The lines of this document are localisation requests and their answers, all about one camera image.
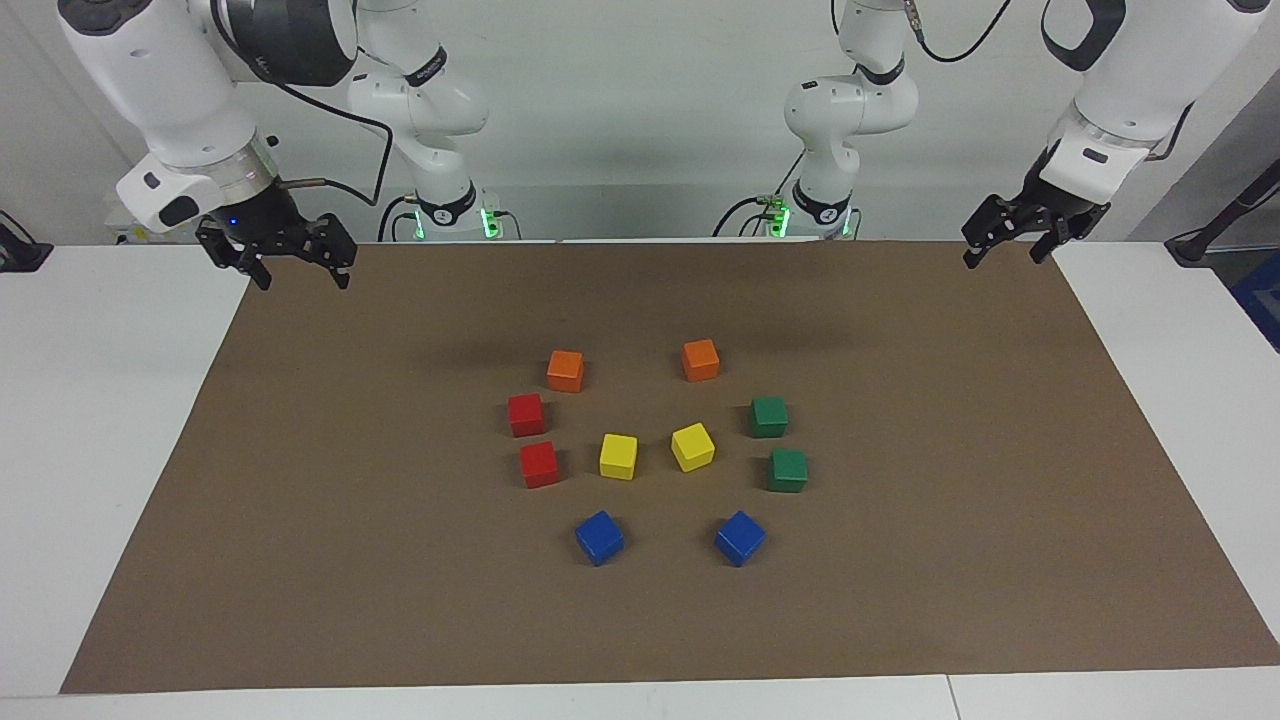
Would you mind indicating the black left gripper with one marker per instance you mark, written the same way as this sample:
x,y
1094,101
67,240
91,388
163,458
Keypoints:
x,y
1060,205

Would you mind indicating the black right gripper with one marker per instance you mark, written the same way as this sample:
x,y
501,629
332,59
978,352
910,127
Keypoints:
x,y
265,222

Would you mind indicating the red wooden cube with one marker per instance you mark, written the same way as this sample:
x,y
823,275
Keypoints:
x,y
526,414
539,464

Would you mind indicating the green wooden cube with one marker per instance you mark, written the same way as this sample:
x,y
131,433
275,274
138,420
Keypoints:
x,y
787,470
768,416

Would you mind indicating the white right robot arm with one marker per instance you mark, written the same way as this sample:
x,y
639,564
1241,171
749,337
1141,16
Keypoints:
x,y
170,90

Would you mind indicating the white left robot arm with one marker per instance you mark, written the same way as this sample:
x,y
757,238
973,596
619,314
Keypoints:
x,y
1130,90

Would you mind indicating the black stand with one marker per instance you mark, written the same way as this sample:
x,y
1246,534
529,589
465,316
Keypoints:
x,y
1195,248

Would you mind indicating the blue crate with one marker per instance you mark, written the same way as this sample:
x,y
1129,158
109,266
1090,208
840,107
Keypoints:
x,y
1262,295

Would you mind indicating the black clamp base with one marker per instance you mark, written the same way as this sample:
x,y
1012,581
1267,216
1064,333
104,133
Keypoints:
x,y
20,255

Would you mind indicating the orange wooden cube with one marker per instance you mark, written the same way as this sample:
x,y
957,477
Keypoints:
x,y
700,360
565,371

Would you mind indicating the brown table mat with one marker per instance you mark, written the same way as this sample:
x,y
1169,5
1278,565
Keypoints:
x,y
900,560

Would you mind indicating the yellow wooden cube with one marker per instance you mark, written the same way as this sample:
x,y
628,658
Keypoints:
x,y
618,456
692,446

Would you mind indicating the blue wooden cube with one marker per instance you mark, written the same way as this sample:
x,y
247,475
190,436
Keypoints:
x,y
600,538
740,538

